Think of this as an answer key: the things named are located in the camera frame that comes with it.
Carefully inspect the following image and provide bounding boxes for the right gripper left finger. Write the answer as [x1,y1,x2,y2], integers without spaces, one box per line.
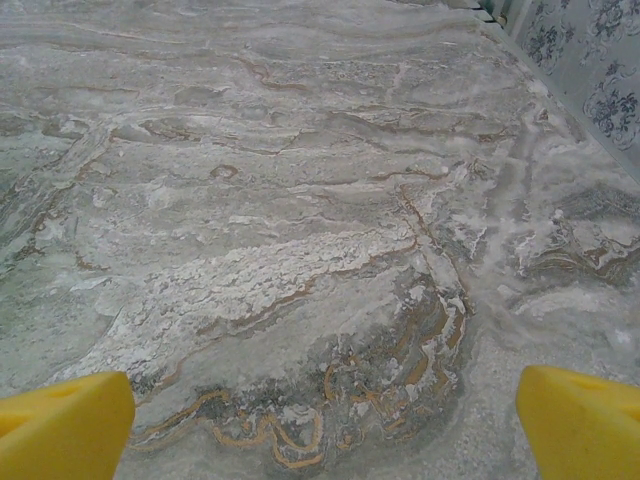
[0,370,136,480]

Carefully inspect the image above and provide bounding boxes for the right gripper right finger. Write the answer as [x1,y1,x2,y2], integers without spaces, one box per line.
[515,364,640,480]

